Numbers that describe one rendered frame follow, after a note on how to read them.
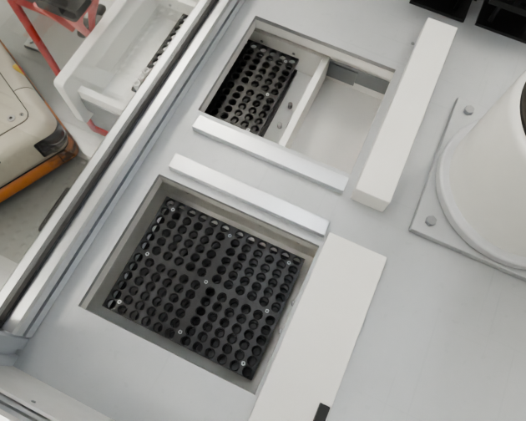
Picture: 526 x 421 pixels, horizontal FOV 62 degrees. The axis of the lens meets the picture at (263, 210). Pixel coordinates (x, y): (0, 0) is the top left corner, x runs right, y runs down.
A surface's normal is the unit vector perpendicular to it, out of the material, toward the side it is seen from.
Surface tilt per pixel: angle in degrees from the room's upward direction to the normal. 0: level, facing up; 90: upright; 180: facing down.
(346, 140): 0
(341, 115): 0
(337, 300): 0
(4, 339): 90
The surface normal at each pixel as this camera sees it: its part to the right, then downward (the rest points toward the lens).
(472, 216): -0.87, 0.46
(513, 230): -0.57, 0.76
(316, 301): 0.03, -0.35
